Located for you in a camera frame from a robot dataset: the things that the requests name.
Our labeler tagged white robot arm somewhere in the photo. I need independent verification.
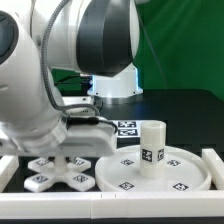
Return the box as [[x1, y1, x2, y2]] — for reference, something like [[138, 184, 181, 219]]
[[0, 0, 139, 157]]

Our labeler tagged white U-shaped obstacle fence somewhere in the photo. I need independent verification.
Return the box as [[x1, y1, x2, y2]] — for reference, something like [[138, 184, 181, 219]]
[[0, 149, 224, 219]]

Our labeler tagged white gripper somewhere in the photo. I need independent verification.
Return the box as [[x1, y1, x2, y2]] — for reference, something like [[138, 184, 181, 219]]
[[0, 124, 117, 157]]

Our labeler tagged white cross-shaped table base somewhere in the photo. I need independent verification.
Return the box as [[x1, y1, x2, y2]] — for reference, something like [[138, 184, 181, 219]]
[[24, 156, 95, 193]]

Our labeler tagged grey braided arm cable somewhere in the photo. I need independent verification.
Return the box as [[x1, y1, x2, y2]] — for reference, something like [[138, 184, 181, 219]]
[[40, 0, 118, 134]]

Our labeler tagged white marker tag plate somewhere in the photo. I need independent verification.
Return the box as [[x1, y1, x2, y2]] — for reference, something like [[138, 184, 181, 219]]
[[111, 119, 161, 139]]

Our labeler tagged white round table top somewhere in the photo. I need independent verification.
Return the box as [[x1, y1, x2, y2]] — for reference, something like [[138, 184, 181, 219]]
[[95, 145, 212, 192]]

